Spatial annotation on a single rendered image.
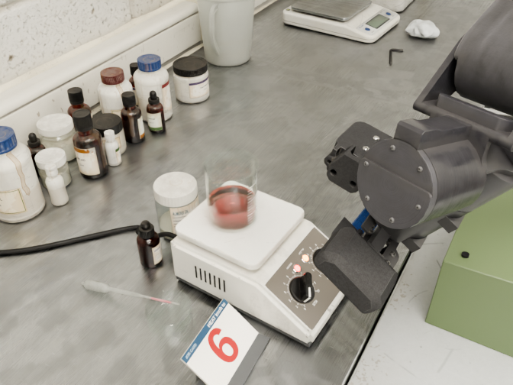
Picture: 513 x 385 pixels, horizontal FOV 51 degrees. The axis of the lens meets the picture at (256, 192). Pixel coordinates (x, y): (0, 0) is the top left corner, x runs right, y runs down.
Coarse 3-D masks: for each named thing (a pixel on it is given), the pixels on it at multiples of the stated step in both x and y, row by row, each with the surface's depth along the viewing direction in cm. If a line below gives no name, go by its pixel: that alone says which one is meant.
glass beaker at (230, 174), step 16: (208, 160) 62; (224, 160) 64; (240, 160) 64; (256, 160) 62; (208, 176) 59; (224, 176) 66; (240, 176) 66; (256, 176) 62; (208, 192) 62; (224, 192) 60; (240, 192) 60; (256, 192) 63; (208, 208) 63; (224, 208) 61; (240, 208) 62; (256, 208) 64; (224, 224) 63; (240, 224) 63
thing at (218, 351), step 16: (224, 320) 61; (240, 320) 62; (208, 336) 59; (224, 336) 60; (240, 336) 61; (208, 352) 58; (224, 352) 59; (240, 352) 60; (208, 368) 57; (224, 368) 58
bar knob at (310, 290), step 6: (306, 276) 61; (294, 282) 62; (300, 282) 62; (306, 282) 61; (294, 288) 61; (300, 288) 61; (306, 288) 60; (312, 288) 62; (294, 294) 61; (300, 294) 61; (306, 294) 60; (312, 294) 60; (300, 300) 61; (306, 300) 60
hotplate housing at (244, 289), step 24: (288, 240) 65; (192, 264) 65; (216, 264) 63; (264, 264) 62; (216, 288) 65; (240, 288) 62; (264, 288) 60; (264, 312) 62; (288, 312) 60; (288, 336) 62; (312, 336) 60
